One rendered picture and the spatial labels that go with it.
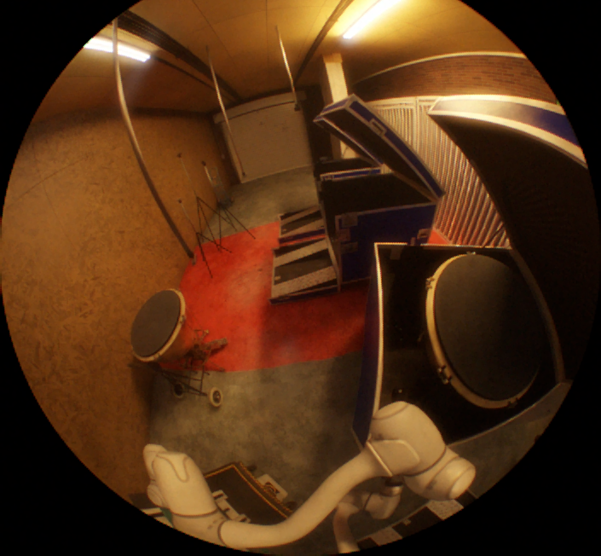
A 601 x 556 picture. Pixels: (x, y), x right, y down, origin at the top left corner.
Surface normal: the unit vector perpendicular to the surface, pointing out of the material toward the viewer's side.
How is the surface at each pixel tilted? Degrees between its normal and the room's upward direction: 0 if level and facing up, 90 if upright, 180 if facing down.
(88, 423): 90
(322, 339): 0
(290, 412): 0
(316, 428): 0
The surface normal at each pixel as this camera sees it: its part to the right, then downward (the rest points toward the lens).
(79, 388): 0.97, -0.24
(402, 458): -0.26, -0.58
